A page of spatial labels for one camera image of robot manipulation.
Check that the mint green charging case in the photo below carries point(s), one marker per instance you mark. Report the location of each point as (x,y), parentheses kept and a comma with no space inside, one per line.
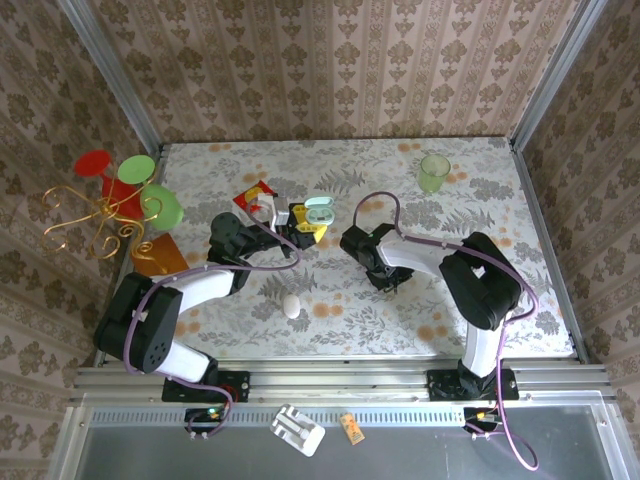
(320,216)

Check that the white egg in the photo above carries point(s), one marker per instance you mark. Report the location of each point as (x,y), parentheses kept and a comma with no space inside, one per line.
(291,306)

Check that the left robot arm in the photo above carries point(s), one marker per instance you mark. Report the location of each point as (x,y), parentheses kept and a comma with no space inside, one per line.
(150,320)

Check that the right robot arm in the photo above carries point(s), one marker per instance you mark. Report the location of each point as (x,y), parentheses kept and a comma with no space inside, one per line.
(480,280)

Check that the red snack packet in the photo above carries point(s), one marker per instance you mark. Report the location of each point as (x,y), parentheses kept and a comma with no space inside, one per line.
(245,197)

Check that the orange wooden rack base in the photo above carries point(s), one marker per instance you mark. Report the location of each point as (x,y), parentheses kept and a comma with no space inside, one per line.
(165,255)

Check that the green plastic wine glass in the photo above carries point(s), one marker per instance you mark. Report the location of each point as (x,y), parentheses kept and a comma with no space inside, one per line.
(164,210)

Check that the green transparent plastic cup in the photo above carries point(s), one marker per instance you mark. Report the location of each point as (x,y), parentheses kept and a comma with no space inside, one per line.
(434,175)

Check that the red plastic wine glass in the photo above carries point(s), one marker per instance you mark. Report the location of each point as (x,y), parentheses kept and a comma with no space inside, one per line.
(120,197)

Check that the small orange packet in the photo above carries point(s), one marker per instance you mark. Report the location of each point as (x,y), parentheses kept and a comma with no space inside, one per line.
(352,429)

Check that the white plastic moulded tray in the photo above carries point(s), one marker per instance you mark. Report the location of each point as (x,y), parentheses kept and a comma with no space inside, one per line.
(297,430)

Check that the grey metal panel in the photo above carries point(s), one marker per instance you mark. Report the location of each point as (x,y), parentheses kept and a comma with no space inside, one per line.
(425,455)

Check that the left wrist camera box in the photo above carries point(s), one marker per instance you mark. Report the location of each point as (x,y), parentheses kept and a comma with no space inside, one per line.
(280,212)

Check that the aluminium front rail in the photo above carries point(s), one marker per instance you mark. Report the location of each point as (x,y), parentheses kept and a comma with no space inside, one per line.
(350,380)

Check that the aluminium side rail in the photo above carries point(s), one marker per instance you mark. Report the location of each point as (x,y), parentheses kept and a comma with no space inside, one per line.
(542,225)

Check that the aluminium frame post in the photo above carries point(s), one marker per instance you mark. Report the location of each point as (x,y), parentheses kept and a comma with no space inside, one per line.
(115,75)
(555,75)

